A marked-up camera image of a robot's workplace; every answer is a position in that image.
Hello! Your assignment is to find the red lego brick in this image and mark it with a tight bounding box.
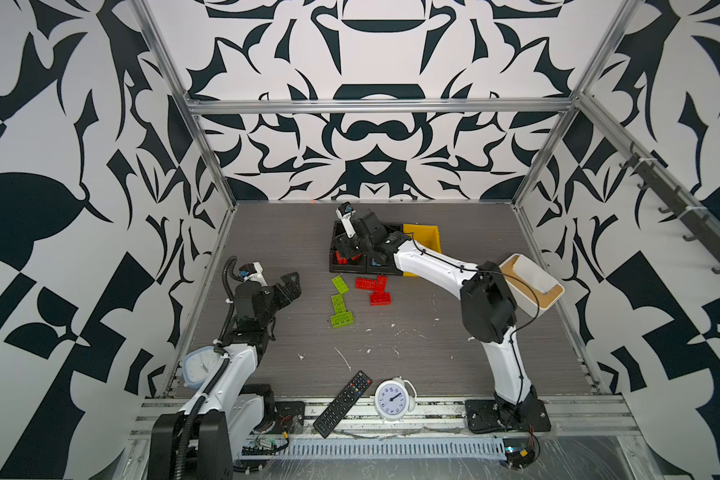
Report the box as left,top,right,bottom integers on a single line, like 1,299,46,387
374,275,388,293
355,277,378,292
370,292,391,306

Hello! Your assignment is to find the green lego plate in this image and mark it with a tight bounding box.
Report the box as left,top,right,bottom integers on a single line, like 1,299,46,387
331,276,349,295

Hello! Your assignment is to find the green lego brick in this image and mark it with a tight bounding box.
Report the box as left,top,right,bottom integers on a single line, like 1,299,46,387
330,311,354,329
331,294,347,315

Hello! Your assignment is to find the red lego arch piece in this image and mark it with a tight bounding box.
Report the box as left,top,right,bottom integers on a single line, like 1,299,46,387
334,250,364,266

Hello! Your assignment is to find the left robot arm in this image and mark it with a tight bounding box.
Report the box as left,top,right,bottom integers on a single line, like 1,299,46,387
146,263,302,479

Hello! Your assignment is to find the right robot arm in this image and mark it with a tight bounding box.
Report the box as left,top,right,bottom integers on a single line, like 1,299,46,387
333,203,536,418

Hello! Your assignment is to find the middle black storage bin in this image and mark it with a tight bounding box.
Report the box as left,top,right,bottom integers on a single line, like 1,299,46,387
366,223,403,276

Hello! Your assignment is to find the yellow storage bin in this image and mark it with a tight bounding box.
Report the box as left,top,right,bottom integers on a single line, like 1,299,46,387
395,224,449,285

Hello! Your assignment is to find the square light blue clock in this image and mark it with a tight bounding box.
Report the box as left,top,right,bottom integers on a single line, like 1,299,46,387
180,346,221,389

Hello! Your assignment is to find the black remote control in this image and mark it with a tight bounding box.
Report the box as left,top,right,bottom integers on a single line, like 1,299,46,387
313,370,373,439

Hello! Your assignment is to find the white alarm clock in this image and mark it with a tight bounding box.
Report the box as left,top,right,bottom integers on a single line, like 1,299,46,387
373,377,418,422

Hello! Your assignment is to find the white box wooden lid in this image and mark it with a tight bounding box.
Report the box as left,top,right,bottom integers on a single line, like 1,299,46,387
499,253,565,317

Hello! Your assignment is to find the white cable duct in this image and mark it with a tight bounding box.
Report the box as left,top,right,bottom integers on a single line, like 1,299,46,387
240,437,506,461

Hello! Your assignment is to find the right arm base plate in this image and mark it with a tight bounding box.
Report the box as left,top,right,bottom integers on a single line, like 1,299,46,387
464,394,552,434

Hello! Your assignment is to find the wall hook rail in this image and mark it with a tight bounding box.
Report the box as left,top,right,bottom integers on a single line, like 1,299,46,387
620,141,720,275

